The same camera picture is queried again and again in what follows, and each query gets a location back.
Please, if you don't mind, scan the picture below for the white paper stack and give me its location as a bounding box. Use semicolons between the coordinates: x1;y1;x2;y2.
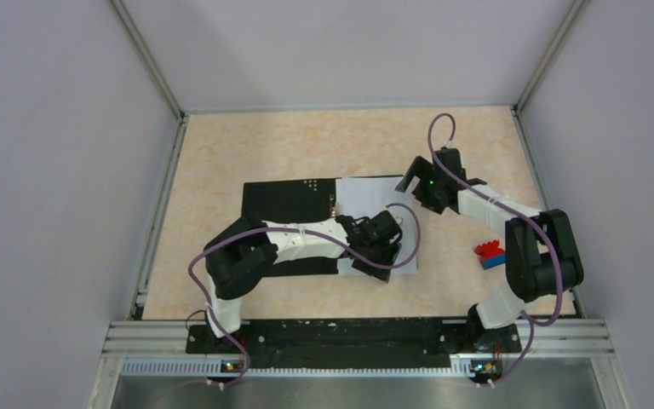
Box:
336;176;416;263

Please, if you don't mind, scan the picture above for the metal folder clip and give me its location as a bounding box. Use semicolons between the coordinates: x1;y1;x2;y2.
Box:
329;194;337;218

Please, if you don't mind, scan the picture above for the black file folder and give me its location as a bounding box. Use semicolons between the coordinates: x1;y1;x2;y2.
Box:
235;177;404;279

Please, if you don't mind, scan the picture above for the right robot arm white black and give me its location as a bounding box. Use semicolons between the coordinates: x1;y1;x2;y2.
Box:
395;147;584;351

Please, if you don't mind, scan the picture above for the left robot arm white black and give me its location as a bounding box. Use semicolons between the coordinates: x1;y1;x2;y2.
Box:
204;210;403;353

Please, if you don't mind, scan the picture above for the red blue toy block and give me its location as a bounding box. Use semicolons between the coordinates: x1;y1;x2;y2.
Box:
473;240;506;270

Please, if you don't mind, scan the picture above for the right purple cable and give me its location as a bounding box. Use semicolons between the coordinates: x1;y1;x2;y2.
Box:
427;112;565;389

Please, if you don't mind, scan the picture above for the purple cable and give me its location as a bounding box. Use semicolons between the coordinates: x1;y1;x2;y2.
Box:
187;203;422;390
427;112;565;389

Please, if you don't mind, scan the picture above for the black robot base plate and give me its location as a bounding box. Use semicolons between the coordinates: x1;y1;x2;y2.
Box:
186;317;522;371

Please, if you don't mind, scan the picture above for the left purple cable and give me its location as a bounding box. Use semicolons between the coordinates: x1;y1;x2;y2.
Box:
187;203;422;390

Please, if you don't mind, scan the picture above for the aluminium frame rail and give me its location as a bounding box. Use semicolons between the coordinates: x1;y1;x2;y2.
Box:
102;318;615;379

